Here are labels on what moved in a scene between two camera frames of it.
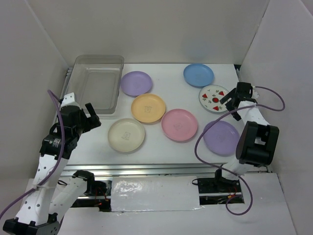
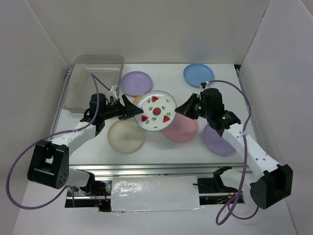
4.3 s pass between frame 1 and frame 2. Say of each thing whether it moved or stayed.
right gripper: moved
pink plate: stayed
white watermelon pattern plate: moved
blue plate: stayed
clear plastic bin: stayed
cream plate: stayed
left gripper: moved
